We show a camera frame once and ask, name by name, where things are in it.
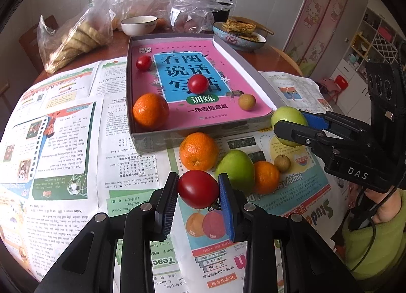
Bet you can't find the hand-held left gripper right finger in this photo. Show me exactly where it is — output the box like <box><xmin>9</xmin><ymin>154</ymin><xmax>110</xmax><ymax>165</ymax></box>
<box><xmin>217</xmin><ymin>173</ymin><xmax>365</xmax><ymax>293</ymax></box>

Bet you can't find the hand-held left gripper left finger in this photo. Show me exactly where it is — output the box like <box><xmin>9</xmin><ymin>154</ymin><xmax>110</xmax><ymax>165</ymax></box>
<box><xmin>33</xmin><ymin>172</ymin><xmax>180</xmax><ymax>293</ymax></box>

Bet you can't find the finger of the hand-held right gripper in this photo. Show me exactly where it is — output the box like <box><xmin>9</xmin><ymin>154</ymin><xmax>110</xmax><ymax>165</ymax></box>
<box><xmin>300</xmin><ymin>111</ymin><xmax>370</xmax><ymax>135</ymax></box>
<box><xmin>273</xmin><ymin>121</ymin><xmax>341</xmax><ymax>154</ymax></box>

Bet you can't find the green apple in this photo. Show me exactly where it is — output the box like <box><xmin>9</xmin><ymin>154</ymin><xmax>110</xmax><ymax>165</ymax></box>
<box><xmin>215</xmin><ymin>150</ymin><xmax>255</xmax><ymax>192</ymax></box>
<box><xmin>270</xmin><ymin>106</ymin><xmax>309</xmax><ymax>147</ymax></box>

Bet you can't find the brown longan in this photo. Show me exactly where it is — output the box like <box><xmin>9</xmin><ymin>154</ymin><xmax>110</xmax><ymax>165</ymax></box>
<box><xmin>274</xmin><ymin>154</ymin><xmax>291</xmax><ymax>173</ymax></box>
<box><xmin>238</xmin><ymin>94</ymin><xmax>257</xmax><ymax>111</ymax></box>

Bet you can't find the red tomato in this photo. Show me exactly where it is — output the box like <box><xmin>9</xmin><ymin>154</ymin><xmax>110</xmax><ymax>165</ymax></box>
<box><xmin>178</xmin><ymin>170</ymin><xmax>221</xmax><ymax>210</ymax></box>
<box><xmin>188</xmin><ymin>75</ymin><xmax>209</xmax><ymax>94</ymax></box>
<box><xmin>136</xmin><ymin>56</ymin><xmax>152</xmax><ymax>71</ymax></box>

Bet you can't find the orange mandarin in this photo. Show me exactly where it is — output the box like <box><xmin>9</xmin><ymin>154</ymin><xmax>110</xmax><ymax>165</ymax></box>
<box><xmin>179</xmin><ymin>132</ymin><xmax>219</xmax><ymax>171</ymax></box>
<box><xmin>253</xmin><ymin>160</ymin><xmax>280</xmax><ymax>195</ymax></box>
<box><xmin>132</xmin><ymin>93</ymin><xmax>170</xmax><ymax>131</ymax></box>

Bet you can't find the grey cardboard box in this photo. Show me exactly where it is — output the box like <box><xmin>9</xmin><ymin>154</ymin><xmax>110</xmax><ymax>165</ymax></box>
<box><xmin>126</xmin><ymin>33</ymin><xmax>280</xmax><ymax>154</ymax></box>

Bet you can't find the person's right forearm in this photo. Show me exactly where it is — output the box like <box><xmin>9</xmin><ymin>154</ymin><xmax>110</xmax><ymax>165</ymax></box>
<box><xmin>341</xmin><ymin>182</ymin><xmax>406</xmax><ymax>281</ymax></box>

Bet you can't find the newspaper sheet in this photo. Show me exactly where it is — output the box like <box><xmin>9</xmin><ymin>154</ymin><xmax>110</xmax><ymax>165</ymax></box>
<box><xmin>0</xmin><ymin>56</ymin><xmax>178</xmax><ymax>284</ymax></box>
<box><xmin>258</xmin><ymin>71</ymin><xmax>333</xmax><ymax>116</ymax></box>

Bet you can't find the red child chair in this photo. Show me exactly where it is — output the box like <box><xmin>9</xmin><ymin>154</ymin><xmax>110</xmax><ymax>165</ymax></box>
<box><xmin>333</xmin><ymin>74</ymin><xmax>348</xmax><ymax>97</ymax></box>

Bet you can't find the newspaper with green border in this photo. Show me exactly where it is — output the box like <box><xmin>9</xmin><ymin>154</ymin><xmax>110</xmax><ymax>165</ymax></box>
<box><xmin>166</xmin><ymin>122</ymin><xmax>349</xmax><ymax>293</ymax></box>

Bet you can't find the wooden chair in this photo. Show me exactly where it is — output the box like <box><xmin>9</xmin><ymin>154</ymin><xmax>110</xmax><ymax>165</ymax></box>
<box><xmin>18</xmin><ymin>15</ymin><xmax>59</xmax><ymax>73</ymax></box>
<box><xmin>269</xmin><ymin>45</ymin><xmax>305</xmax><ymax>77</ymax></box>
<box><xmin>254</xmin><ymin>22</ymin><xmax>275</xmax><ymax>36</ymax></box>

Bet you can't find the pink cartoon fabric wardrobe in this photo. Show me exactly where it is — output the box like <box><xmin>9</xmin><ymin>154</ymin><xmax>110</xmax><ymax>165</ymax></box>
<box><xmin>284</xmin><ymin>0</ymin><xmax>352</xmax><ymax>74</ymax></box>

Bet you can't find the blue patterned bowl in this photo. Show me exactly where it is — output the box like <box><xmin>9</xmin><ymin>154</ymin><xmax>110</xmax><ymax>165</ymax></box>
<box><xmin>212</xmin><ymin>22</ymin><xmax>267</xmax><ymax>52</ymax></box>

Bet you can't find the white shelving cabinet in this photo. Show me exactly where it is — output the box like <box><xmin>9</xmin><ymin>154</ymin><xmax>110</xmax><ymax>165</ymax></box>
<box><xmin>334</xmin><ymin>0</ymin><xmax>406</xmax><ymax>116</ymax></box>

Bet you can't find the pile of fried pancakes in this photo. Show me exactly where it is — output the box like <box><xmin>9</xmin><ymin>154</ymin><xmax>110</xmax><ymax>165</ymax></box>
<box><xmin>222</xmin><ymin>18</ymin><xmax>259</xmax><ymax>39</ymax></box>

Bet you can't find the pink exercise book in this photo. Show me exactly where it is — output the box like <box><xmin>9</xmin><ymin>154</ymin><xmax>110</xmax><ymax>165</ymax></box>
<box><xmin>132</xmin><ymin>39</ymin><xmax>275</xmax><ymax>130</ymax></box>

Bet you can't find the white bowl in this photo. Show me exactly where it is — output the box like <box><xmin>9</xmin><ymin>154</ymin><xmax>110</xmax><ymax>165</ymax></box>
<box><xmin>121</xmin><ymin>15</ymin><xmax>158</xmax><ymax>37</ymax></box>

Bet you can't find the stack of flatbreads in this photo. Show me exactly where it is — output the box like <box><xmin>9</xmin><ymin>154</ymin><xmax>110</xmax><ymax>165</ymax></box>
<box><xmin>46</xmin><ymin>22</ymin><xmax>113</xmax><ymax>73</ymax></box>

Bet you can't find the black cable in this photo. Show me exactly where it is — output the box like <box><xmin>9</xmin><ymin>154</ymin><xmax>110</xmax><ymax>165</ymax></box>
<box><xmin>347</xmin><ymin>185</ymin><xmax>400</xmax><ymax>271</ymax></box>

